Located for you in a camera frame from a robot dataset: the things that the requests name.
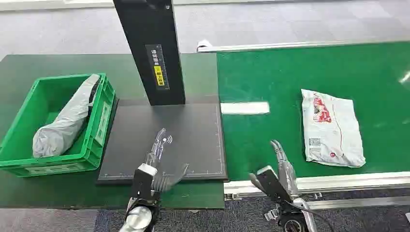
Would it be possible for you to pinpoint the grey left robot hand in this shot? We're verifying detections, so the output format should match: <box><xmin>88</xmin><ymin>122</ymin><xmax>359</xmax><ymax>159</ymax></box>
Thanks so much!
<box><xmin>144</xmin><ymin>128</ymin><xmax>190</xmax><ymax>193</ymax></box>

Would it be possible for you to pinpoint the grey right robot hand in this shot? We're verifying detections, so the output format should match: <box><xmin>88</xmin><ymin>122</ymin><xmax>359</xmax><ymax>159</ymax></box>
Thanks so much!
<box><xmin>249</xmin><ymin>139</ymin><xmax>299</xmax><ymax>198</ymax></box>

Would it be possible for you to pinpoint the black weighing platform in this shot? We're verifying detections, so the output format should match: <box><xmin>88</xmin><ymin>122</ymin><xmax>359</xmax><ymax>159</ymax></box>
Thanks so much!
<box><xmin>97</xmin><ymin>102</ymin><xmax>228</xmax><ymax>186</ymax></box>

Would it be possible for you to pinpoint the white parcel with red print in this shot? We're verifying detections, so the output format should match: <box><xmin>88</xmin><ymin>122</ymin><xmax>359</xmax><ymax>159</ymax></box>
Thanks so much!
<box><xmin>300</xmin><ymin>88</ymin><xmax>367</xmax><ymax>168</ymax></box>

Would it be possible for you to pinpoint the green plastic crate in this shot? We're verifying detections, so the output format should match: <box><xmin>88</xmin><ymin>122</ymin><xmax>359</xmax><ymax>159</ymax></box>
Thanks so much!
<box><xmin>0</xmin><ymin>72</ymin><xmax>116</xmax><ymax>178</ymax></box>

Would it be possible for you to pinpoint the green conveyor belt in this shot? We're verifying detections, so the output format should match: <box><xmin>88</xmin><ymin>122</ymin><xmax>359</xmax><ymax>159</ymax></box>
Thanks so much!
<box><xmin>216</xmin><ymin>42</ymin><xmax>410</xmax><ymax>182</ymax></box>

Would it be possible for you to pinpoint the grey plastic bag parcel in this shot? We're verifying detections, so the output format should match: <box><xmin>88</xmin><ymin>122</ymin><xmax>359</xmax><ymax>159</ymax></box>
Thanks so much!
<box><xmin>32</xmin><ymin>73</ymin><xmax>101</xmax><ymax>159</ymax></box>

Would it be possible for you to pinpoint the black scanner column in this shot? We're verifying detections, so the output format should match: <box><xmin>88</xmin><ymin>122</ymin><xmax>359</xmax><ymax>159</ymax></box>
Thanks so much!
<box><xmin>113</xmin><ymin>0</ymin><xmax>187</xmax><ymax>107</ymax></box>

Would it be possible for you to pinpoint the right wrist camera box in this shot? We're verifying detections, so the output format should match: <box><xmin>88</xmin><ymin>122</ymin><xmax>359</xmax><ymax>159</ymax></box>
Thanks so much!
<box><xmin>256</xmin><ymin>165</ymin><xmax>293</xmax><ymax>203</ymax></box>

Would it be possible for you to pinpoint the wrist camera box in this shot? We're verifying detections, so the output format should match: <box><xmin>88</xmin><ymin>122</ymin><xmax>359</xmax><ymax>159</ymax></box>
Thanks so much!
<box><xmin>256</xmin><ymin>165</ymin><xmax>293</xmax><ymax>203</ymax></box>
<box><xmin>132</xmin><ymin>163</ymin><xmax>159</xmax><ymax>201</ymax></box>

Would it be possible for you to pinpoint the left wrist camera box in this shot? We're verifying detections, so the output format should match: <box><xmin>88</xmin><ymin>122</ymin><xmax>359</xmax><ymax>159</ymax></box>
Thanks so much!
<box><xmin>132</xmin><ymin>163</ymin><xmax>159</xmax><ymax>201</ymax></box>

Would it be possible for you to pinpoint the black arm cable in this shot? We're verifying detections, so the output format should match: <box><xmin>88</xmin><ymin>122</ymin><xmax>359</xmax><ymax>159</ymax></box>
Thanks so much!
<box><xmin>283</xmin><ymin>199</ymin><xmax>337</xmax><ymax>232</ymax></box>

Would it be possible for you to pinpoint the aluminium conveyor side rail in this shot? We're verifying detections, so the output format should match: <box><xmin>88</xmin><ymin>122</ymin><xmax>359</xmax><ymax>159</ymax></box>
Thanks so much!
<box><xmin>223</xmin><ymin>171</ymin><xmax>410</xmax><ymax>201</ymax></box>
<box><xmin>197</xmin><ymin>39</ymin><xmax>410</xmax><ymax>54</ymax></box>

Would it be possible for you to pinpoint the aluminium frame bar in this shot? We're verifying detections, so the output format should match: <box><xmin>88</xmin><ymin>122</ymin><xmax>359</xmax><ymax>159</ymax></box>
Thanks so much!
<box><xmin>307</xmin><ymin>196</ymin><xmax>410</xmax><ymax>211</ymax></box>

